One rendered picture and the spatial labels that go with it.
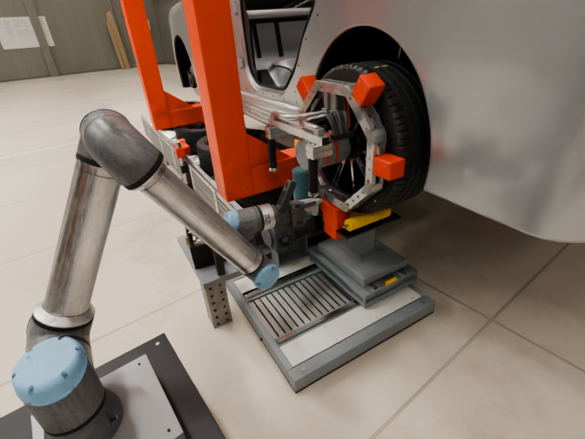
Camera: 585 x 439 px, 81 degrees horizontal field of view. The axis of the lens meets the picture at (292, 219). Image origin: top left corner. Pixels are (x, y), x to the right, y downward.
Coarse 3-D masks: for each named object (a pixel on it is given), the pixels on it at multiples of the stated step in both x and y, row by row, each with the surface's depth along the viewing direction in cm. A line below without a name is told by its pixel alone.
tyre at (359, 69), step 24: (336, 72) 145; (360, 72) 133; (384, 72) 132; (408, 72) 136; (384, 96) 126; (408, 96) 129; (384, 120) 129; (408, 120) 127; (408, 144) 128; (408, 168) 132; (384, 192) 141; (408, 192) 145
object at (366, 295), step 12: (312, 252) 202; (324, 264) 193; (336, 264) 192; (336, 276) 185; (348, 276) 183; (384, 276) 181; (396, 276) 181; (408, 276) 179; (348, 288) 178; (360, 288) 174; (372, 288) 171; (384, 288) 172; (396, 288) 177; (360, 300) 170; (372, 300) 170
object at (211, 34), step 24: (192, 0) 139; (216, 0) 143; (192, 24) 148; (216, 24) 147; (192, 48) 157; (216, 48) 151; (216, 72) 155; (216, 96) 159; (240, 96) 165; (216, 120) 164; (240, 120) 170; (216, 144) 170; (240, 144) 175; (216, 168) 183; (240, 168) 180; (240, 192) 185
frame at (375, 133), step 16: (320, 80) 144; (336, 80) 142; (320, 96) 153; (352, 96) 128; (304, 112) 161; (368, 112) 129; (368, 128) 126; (384, 128) 127; (368, 144) 128; (384, 144) 128; (368, 160) 131; (320, 176) 173; (368, 176) 134; (320, 192) 169; (336, 192) 165; (368, 192) 137; (352, 208) 153
